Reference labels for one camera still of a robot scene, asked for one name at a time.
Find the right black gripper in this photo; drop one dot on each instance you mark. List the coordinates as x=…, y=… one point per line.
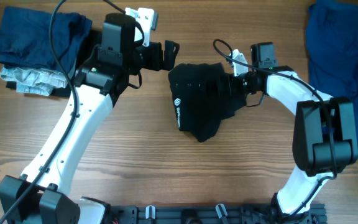
x=230, y=80

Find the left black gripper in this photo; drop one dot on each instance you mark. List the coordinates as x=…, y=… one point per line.
x=153, y=62

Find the black polo shirt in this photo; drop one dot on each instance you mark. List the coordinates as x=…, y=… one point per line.
x=198, y=108

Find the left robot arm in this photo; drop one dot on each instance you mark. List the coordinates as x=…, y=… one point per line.
x=41, y=193

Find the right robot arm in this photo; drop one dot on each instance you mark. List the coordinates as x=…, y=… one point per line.
x=324, y=137

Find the folded black garment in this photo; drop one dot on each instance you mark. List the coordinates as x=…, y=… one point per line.
x=87, y=52

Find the folded light grey garment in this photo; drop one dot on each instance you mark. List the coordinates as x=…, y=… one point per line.
x=40, y=81

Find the blue shirt unfolded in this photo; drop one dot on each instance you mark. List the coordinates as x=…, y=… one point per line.
x=332, y=45

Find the folded navy blue garment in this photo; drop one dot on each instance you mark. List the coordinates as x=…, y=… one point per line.
x=24, y=38

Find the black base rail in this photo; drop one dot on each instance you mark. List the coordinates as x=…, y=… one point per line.
x=220, y=213

